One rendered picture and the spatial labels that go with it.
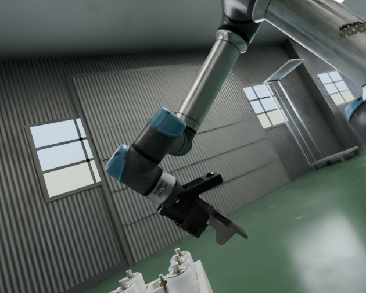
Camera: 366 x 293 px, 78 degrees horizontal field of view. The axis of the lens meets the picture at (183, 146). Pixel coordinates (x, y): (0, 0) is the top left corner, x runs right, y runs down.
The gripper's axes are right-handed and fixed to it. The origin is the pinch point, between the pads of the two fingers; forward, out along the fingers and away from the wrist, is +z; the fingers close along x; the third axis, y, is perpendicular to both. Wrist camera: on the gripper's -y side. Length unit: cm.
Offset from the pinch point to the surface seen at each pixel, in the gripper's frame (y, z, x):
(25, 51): -32, -197, -303
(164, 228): 62, 82, -236
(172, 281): 27.4, 4.8, -19.2
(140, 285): 45, 8, -44
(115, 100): -48, -68, -304
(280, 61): -378, 179, -414
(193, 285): 25.1, 11.4, -17.8
